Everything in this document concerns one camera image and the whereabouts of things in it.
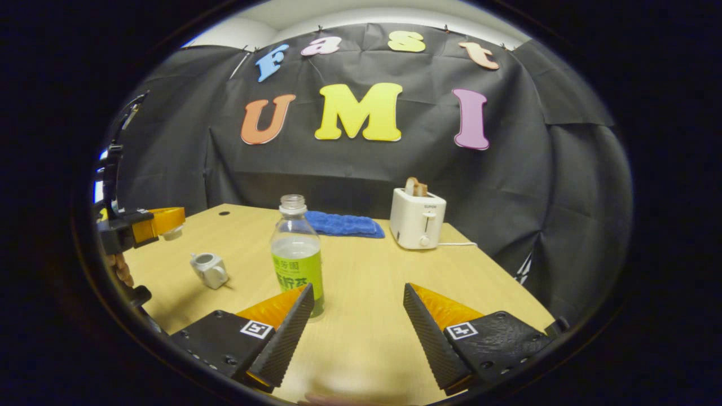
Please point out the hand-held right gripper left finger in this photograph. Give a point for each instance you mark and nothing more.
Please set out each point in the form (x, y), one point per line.
(285, 338)

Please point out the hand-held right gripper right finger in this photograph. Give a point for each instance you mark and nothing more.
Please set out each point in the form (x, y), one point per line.
(431, 338)

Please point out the white toaster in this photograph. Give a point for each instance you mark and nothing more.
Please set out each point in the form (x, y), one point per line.
(414, 223)

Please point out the grey ceramic teacup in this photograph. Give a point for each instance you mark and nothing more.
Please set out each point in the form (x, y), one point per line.
(210, 270)

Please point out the green label water bottle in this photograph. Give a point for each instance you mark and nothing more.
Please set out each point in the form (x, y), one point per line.
(296, 248)

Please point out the computer monitor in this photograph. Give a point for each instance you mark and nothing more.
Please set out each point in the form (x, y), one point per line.
(100, 186)

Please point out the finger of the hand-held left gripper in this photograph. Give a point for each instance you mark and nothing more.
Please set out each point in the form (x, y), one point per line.
(161, 220)

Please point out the blue towel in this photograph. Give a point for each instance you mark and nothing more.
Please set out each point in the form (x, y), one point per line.
(344, 224)

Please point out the grey teacup lid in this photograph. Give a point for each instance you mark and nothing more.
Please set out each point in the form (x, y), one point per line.
(172, 233)

